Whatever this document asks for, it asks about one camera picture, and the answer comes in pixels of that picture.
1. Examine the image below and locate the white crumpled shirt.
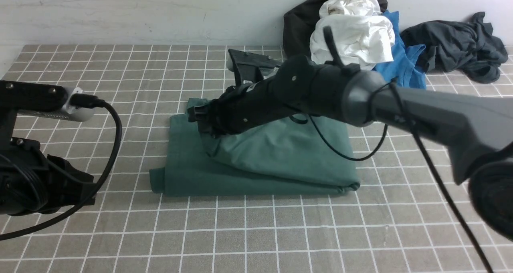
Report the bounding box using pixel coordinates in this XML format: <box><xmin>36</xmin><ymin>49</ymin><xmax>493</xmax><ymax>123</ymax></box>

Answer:
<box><xmin>310</xmin><ymin>0</ymin><xmax>395</xmax><ymax>70</ymax></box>

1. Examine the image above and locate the dark grey crumpled shirt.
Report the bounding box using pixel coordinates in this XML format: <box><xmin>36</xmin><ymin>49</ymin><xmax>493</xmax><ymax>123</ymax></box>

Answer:
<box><xmin>400</xmin><ymin>12</ymin><xmax>508</xmax><ymax>84</ymax></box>

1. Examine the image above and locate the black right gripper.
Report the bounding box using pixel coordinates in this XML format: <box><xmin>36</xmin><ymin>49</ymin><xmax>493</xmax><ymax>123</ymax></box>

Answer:
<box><xmin>187</xmin><ymin>80</ymin><xmax>301</xmax><ymax>138</ymax></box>

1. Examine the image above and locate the blue tank top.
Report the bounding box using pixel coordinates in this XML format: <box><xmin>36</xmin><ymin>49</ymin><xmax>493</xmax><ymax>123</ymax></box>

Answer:
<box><xmin>373</xmin><ymin>10</ymin><xmax>426</xmax><ymax>90</ymax></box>

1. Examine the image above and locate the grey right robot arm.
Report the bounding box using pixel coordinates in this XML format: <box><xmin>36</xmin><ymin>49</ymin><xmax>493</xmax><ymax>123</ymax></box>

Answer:
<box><xmin>187</xmin><ymin>55</ymin><xmax>513</xmax><ymax>239</ymax></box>

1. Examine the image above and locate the black left camera cable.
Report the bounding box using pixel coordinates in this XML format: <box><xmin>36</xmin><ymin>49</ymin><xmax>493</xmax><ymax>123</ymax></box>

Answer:
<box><xmin>0</xmin><ymin>93</ymin><xmax>123</xmax><ymax>241</ymax></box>

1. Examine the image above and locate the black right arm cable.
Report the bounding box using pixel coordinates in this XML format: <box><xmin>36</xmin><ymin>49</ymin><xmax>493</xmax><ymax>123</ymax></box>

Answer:
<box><xmin>289</xmin><ymin>24</ymin><xmax>495</xmax><ymax>273</ymax></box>

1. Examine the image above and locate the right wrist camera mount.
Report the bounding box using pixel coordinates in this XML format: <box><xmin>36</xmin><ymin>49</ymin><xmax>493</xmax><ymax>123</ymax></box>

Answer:
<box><xmin>226</xmin><ymin>49</ymin><xmax>282</xmax><ymax>87</ymax></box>

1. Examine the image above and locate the grey checked tablecloth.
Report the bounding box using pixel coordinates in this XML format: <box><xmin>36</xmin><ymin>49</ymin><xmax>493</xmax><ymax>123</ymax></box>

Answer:
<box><xmin>0</xmin><ymin>44</ymin><xmax>513</xmax><ymax>273</ymax></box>

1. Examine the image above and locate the green long-sleeved shirt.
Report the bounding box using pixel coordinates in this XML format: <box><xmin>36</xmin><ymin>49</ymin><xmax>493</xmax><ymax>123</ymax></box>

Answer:
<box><xmin>149</xmin><ymin>114</ymin><xmax>360</xmax><ymax>197</ymax></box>

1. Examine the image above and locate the black garment under pile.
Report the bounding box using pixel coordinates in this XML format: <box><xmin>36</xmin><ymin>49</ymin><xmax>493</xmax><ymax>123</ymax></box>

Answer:
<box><xmin>283</xmin><ymin>0</ymin><xmax>387</xmax><ymax>57</ymax></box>

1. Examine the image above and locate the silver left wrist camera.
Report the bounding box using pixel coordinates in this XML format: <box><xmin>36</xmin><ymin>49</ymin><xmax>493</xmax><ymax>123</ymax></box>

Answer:
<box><xmin>0</xmin><ymin>81</ymin><xmax>105</xmax><ymax>123</ymax></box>

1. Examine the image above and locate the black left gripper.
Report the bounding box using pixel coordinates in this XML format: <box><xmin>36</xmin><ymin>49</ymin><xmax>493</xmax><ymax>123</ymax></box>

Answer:
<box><xmin>0</xmin><ymin>137</ymin><xmax>95</xmax><ymax>216</ymax></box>

